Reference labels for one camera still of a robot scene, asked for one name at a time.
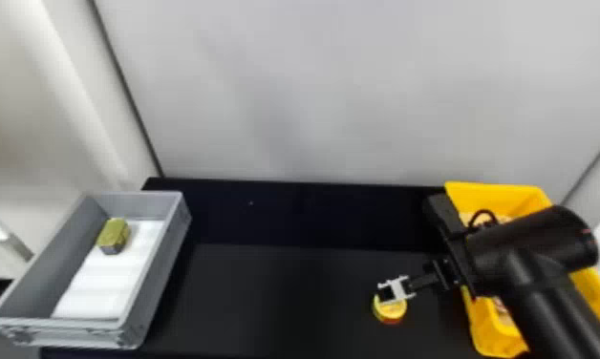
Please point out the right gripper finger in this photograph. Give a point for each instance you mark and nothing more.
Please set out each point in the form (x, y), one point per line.
(406, 297)
(393, 282)

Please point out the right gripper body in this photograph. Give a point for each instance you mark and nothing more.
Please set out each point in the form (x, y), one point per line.
(438, 276)

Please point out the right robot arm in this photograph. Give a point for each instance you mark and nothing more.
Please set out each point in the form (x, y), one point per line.
(541, 280)

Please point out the yellow box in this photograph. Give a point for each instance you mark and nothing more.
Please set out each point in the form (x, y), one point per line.
(495, 198)

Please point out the yellow green can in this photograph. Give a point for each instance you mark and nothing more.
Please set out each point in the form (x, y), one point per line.
(113, 235)

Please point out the white slab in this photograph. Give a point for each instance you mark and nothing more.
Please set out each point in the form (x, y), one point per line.
(109, 280)

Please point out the grey crate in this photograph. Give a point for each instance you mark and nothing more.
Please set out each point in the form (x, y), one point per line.
(44, 280)

